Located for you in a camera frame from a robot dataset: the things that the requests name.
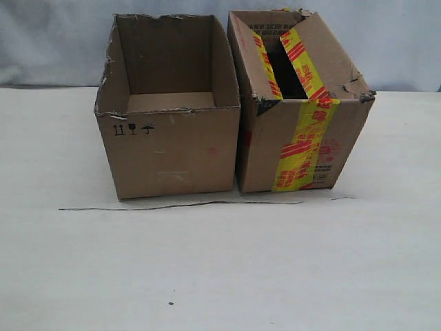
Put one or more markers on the brown cardboard box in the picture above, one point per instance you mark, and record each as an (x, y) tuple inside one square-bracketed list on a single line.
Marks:
[(168, 106)]

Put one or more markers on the cardboard box with yellow tape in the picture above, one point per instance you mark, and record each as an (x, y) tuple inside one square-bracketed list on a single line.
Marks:
[(304, 102)]

